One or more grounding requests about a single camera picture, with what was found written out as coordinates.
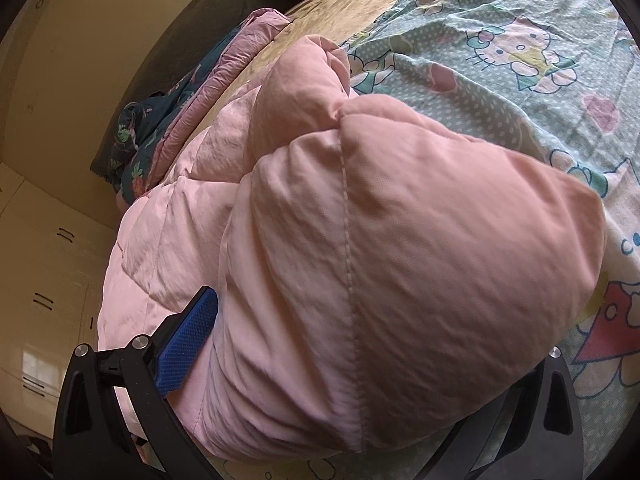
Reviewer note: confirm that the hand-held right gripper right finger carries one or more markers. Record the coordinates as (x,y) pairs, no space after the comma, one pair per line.
(560,455)

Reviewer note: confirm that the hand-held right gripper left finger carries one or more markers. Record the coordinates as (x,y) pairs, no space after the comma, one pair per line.
(185,345)

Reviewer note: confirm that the pink quilted jacket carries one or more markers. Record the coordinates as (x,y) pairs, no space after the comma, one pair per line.
(375,260)

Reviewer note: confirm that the white wardrobe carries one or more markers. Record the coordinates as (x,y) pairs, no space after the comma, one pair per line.
(45,260)

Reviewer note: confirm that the teal floral quilt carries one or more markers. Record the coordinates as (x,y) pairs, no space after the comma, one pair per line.
(200,95)

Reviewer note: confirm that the beige bed sheet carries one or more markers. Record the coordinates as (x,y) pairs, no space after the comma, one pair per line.
(310,25)

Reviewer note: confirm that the cartoon cat printed blanket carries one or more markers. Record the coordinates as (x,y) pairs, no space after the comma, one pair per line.
(500,85)

